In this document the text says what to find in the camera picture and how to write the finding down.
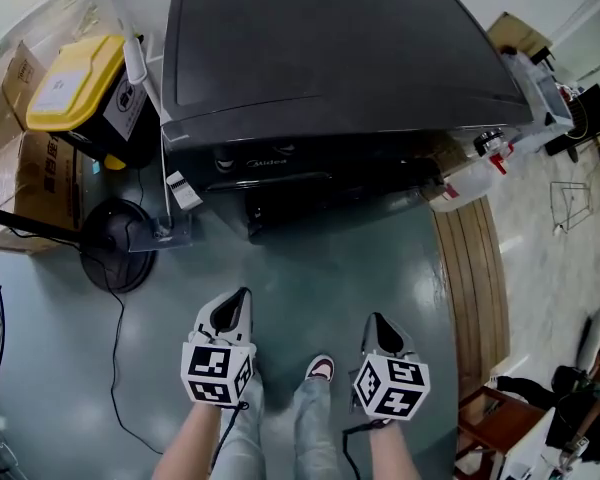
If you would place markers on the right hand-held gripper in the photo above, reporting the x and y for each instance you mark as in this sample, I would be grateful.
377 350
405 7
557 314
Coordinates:
392 385

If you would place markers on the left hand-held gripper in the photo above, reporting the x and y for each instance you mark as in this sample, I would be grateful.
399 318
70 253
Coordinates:
210 368

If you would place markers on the dark grey washing machine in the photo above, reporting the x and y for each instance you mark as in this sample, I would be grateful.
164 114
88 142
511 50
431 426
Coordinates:
330 43

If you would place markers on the person's right forearm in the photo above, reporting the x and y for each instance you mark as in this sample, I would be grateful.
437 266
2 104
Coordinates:
392 453

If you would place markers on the person's left forearm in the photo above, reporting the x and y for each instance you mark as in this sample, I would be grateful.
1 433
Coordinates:
195 443

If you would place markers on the person's red and white shoe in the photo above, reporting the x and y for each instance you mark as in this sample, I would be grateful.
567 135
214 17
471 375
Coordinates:
321 367

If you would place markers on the wooden slatted platform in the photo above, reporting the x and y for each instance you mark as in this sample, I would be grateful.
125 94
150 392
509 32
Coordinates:
472 288

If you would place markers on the person's left leg in jeans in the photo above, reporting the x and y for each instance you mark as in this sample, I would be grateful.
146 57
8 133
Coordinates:
245 428

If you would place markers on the person's leg in jeans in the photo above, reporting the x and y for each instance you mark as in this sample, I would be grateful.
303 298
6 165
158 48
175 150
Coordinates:
312 428
245 428

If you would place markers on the person's right leg in jeans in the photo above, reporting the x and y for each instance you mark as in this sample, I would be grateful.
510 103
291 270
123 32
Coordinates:
312 428

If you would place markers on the black floor fan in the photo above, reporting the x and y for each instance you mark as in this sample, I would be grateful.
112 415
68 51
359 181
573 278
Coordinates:
115 248

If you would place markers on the white power adapter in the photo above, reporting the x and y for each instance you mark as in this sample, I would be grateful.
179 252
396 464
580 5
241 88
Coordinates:
184 190

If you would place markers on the brown wooden chair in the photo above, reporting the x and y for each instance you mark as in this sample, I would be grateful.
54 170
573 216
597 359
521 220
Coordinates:
500 418

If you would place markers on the white plastic jug red label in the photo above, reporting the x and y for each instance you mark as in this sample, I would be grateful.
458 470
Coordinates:
462 185

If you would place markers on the white table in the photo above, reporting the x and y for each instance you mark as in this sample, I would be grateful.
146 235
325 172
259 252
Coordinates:
530 448

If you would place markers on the white chair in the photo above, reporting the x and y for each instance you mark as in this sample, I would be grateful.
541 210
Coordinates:
596 338

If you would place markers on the bottle with silver cap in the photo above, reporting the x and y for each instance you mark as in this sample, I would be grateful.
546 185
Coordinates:
492 145

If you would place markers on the printed brown cardboard box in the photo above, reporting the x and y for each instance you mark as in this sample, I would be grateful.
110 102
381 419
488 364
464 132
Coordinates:
35 183

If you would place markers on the black bin with yellow lid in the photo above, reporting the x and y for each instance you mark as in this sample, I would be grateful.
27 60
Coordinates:
75 88

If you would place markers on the clear plastic storage box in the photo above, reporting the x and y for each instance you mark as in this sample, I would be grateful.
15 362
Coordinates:
540 88

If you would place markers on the black small table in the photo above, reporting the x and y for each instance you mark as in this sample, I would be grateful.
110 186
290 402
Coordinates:
592 113

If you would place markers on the flattened brown cardboard box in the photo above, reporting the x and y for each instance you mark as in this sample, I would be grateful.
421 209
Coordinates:
10 93

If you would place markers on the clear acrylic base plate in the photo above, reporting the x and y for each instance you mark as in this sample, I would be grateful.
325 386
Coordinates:
165 235

